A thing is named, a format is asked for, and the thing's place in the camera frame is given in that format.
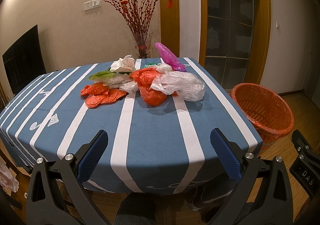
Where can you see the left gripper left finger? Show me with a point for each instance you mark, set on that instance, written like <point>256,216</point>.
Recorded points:
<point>45,204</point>

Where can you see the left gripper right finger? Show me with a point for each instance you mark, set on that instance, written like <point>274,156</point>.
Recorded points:
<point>263,192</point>

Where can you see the small orange plastic bag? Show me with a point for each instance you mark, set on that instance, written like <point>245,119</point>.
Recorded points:
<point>99,94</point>

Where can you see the green plastic bag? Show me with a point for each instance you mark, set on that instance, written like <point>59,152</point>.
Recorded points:
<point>101,75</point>

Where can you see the clear white plastic bag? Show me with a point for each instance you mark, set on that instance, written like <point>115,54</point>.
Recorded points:
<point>186,85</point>

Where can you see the clear bubble wrap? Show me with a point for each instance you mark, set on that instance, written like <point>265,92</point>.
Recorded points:
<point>122,82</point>

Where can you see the large orange plastic bag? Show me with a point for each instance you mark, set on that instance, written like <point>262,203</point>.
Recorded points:
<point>144,78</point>

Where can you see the white paper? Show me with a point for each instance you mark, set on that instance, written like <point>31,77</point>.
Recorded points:
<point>126,64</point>

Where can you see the green white foil wrapper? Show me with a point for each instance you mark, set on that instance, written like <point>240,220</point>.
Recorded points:
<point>151,64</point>

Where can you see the pink plastic bag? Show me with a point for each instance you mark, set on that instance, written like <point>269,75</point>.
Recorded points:
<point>169,57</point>

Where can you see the red plastic trash basket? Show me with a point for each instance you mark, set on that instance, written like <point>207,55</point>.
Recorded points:
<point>270,114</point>

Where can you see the blue white striped tablecloth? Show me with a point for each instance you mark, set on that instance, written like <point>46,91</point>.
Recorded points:
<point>164,149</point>

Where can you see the black television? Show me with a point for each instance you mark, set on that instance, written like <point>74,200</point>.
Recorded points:
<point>23,60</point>

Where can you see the red branch bouquet in vase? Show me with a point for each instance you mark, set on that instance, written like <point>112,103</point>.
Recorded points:
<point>137,15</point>

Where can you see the glass door with wooden frame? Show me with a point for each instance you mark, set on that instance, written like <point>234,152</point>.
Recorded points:
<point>234,40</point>

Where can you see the white wall switch plate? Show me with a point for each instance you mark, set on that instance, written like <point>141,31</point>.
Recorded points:
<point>93,4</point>

